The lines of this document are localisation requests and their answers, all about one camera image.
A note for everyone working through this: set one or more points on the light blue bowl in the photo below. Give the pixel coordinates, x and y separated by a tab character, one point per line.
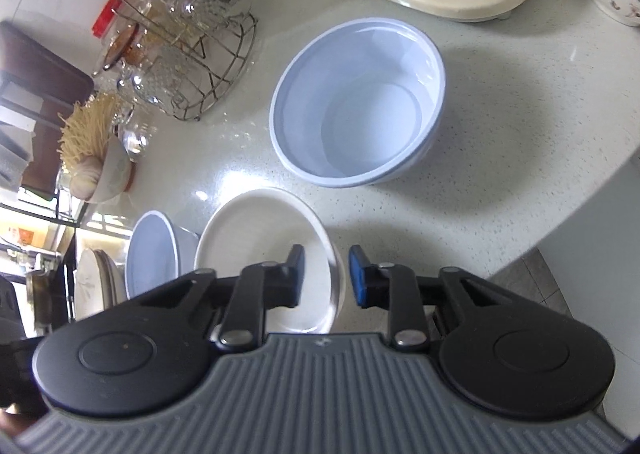
150	254
370	123

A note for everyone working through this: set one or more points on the bundle of dry noodles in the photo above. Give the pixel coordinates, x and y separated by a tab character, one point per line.
90	128

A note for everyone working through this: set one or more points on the jar with red lid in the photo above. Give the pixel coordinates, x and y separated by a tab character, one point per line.
107	13

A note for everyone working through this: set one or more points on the white ceramic bowl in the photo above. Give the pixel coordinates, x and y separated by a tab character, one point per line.
250	234

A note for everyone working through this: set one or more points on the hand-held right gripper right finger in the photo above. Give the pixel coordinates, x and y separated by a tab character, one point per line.
361	279

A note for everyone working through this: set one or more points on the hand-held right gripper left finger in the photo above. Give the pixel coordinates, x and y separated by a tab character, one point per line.
297	279

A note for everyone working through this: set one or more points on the white plate grey leaf print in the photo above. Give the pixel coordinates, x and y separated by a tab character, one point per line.
121	284
87	284

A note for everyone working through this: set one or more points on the floral print plate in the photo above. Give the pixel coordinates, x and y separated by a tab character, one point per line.
109	284

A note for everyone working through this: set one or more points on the small white footed bowl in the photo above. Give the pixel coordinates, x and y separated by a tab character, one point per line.
115	168

